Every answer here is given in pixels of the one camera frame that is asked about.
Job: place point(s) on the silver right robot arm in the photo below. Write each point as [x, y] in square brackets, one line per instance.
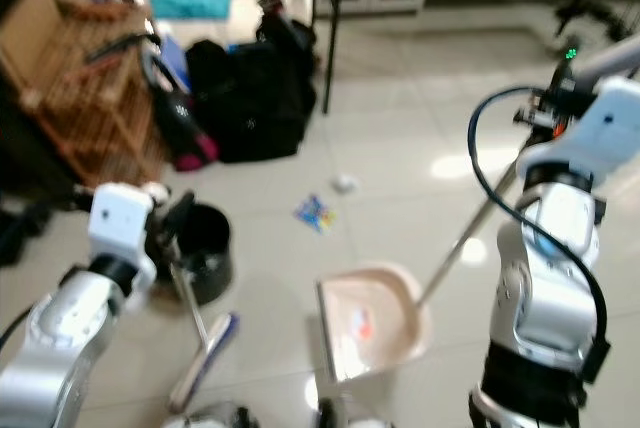
[545, 278]

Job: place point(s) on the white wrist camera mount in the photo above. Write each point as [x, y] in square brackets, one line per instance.
[120, 220]
[610, 123]

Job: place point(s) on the black-legged folding table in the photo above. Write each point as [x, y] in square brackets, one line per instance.
[327, 38]

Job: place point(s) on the colourful snack wrapper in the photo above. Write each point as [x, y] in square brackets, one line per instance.
[315, 214]

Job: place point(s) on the black round bin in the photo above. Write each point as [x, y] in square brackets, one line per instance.
[210, 258]

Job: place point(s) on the teal mat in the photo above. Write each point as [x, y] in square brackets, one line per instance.
[188, 5]

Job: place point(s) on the black stand with green light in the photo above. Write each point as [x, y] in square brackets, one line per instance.
[585, 23]

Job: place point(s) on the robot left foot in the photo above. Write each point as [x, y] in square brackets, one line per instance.
[225, 416]

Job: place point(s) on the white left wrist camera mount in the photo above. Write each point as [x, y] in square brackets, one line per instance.
[120, 220]

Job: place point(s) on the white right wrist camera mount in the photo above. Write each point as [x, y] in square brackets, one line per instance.
[610, 123]

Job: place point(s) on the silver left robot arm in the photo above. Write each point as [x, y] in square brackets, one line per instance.
[60, 338]

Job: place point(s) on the black and pink bag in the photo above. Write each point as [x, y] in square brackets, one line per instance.
[188, 138]

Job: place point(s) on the wooden slatted rack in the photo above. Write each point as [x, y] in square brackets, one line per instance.
[80, 88]

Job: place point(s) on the black backpack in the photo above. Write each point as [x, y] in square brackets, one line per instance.
[255, 98]

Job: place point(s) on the broom with blue-white head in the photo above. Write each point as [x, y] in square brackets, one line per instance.
[205, 358]

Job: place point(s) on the white crumpled paper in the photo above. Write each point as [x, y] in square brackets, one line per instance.
[346, 184]

